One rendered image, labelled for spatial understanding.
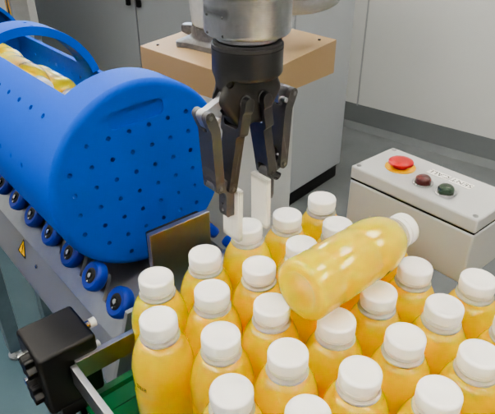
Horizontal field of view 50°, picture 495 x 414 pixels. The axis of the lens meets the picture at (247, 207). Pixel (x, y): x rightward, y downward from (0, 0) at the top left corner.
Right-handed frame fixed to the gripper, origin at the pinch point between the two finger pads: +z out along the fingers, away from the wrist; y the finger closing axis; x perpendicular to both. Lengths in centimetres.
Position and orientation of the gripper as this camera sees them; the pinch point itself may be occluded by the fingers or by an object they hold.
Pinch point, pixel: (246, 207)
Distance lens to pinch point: 64.9
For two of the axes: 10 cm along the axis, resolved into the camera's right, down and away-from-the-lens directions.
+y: -7.6, 3.3, -5.6
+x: 6.5, 3.9, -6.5
